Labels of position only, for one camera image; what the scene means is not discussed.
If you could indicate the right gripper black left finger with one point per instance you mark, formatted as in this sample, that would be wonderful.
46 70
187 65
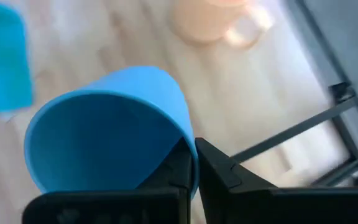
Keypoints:
179 171

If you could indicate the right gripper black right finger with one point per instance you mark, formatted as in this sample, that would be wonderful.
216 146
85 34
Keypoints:
225 186

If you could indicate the light blue plastic cup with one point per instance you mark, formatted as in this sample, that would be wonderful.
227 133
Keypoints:
104 140

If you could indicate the orange plastic cup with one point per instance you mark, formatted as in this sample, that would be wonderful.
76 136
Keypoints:
200 21

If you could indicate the teal plastic cup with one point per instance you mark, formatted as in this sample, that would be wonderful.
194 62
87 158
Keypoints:
2 62

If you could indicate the black metal frame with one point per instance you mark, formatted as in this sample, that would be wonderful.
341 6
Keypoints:
306 124

